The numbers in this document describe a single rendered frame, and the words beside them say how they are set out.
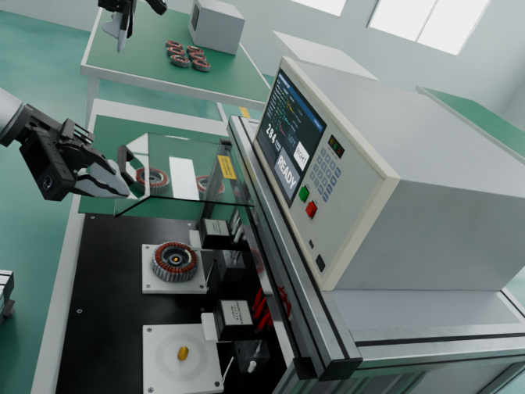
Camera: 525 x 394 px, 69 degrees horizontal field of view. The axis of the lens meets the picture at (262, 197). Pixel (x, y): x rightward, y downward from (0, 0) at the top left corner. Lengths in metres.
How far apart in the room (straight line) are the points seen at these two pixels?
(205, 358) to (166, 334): 0.10
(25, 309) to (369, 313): 1.54
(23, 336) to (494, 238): 1.63
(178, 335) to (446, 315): 0.52
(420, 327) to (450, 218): 0.17
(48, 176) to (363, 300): 0.50
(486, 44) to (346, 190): 6.92
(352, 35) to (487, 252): 5.42
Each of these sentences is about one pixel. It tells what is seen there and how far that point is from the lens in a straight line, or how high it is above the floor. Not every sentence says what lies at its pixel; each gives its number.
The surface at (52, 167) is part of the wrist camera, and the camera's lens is 0.64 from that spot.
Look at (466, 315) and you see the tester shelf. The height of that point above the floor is 1.11.
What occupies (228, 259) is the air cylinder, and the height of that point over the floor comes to 0.82.
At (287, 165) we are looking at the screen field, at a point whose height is 1.18.
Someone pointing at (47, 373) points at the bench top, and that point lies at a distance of 0.86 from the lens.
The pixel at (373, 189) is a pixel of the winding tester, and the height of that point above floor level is 1.29.
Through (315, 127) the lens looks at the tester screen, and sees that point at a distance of 0.63.
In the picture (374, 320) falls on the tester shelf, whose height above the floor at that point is 1.11.
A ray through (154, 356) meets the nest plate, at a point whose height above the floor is 0.78.
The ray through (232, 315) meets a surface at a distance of 0.75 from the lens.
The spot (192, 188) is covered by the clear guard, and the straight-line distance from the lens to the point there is 0.76.
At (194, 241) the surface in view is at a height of 0.88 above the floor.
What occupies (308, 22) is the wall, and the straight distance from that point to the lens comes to 5.67.
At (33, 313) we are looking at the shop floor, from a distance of 1.88.
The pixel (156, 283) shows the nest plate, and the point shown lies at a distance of 0.95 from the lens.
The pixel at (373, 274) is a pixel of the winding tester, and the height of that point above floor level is 1.15.
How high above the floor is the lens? 1.49
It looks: 32 degrees down
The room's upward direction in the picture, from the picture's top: 21 degrees clockwise
